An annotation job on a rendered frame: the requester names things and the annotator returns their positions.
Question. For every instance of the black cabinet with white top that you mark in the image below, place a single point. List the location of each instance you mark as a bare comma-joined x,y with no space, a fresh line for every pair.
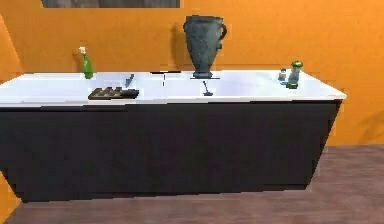
173,146

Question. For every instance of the thin black utensil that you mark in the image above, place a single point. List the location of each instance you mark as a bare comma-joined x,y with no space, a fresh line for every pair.
163,80

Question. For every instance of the dark grey vase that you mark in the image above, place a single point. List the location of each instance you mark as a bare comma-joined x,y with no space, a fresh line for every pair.
203,43

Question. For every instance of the grey knife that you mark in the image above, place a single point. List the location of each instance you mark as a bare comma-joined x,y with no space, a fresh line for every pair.
129,80

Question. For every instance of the dark chocolate bar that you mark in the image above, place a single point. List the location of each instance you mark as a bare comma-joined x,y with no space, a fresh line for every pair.
111,93

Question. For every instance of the small grey shaker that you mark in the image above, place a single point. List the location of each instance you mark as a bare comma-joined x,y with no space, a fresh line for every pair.
282,75

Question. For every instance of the green spray bottle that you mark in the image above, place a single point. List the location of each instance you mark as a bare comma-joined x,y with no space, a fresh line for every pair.
87,68

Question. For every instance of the grey framed wall picture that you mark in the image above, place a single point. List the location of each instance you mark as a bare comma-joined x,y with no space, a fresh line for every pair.
110,3

